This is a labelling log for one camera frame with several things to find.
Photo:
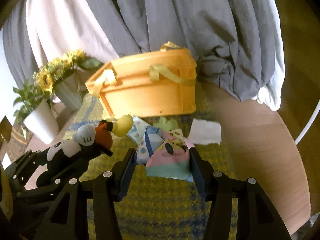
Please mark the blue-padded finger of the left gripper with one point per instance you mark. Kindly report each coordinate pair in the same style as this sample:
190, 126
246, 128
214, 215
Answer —
60, 171

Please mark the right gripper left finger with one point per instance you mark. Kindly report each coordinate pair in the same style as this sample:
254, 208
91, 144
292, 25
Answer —
110, 187

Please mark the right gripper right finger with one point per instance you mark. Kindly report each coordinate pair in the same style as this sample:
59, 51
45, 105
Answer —
213, 186

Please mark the black white mouse plush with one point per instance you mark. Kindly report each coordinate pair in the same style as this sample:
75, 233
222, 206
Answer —
89, 138

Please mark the pastel patterned cloth pouch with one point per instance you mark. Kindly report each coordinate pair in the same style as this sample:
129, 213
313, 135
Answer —
164, 154

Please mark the white cloth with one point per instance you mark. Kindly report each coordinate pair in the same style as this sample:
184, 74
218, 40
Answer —
203, 132

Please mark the blue tissue packet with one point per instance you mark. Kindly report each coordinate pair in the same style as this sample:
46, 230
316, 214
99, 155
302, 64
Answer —
137, 131

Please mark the green frog sponge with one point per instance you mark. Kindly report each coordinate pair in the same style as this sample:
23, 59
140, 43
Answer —
166, 124

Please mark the yellow blue plaid mat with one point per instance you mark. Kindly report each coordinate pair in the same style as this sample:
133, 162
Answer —
156, 207

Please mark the white plant pot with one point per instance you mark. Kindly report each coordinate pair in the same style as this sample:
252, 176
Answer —
42, 123

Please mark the grey ribbed vase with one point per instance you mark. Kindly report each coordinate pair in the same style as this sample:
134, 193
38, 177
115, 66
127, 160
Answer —
68, 91

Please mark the green potted plant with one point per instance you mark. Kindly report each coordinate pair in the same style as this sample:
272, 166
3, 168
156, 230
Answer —
30, 95

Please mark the sunflower bouquet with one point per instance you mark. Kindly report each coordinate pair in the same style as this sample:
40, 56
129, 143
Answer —
57, 70

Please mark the orange plastic basket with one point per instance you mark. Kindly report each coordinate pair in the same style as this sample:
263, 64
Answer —
157, 83

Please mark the white sheer curtain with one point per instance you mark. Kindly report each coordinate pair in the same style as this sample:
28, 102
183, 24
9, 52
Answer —
58, 26

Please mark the grey curtain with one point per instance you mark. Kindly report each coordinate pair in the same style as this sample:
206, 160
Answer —
237, 44

